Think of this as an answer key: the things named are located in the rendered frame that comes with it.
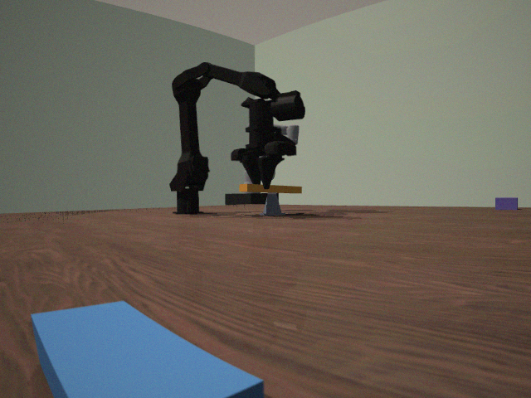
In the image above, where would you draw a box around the purple rectangular block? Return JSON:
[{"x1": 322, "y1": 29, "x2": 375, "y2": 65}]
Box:
[{"x1": 495, "y1": 197, "x2": 518, "y2": 210}]

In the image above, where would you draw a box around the blue rectangular block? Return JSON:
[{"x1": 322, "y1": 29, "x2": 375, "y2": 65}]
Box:
[{"x1": 31, "y1": 301, "x2": 264, "y2": 398}]

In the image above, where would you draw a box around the orange bar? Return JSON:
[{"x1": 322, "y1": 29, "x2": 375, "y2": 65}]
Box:
[{"x1": 239, "y1": 184, "x2": 302, "y2": 193}]

